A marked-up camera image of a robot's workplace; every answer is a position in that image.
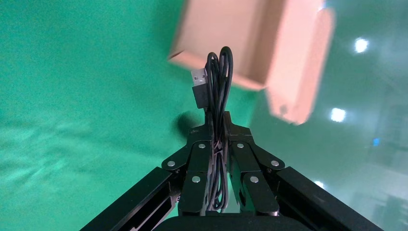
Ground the black USB cable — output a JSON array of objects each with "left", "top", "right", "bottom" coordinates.
[{"left": 191, "top": 46, "right": 234, "bottom": 213}]

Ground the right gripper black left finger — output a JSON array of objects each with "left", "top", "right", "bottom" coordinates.
[{"left": 79, "top": 111, "right": 214, "bottom": 231}]

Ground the open brown cardboard box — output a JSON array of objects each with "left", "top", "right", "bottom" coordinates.
[{"left": 168, "top": 0, "right": 335, "bottom": 126}]

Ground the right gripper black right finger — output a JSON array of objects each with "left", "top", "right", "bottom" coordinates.
[{"left": 224, "top": 111, "right": 383, "bottom": 231}]

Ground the green table cloth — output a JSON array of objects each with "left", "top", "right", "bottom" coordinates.
[{"left": 0, "top": 0, "right": 267, "bottom": 231}]

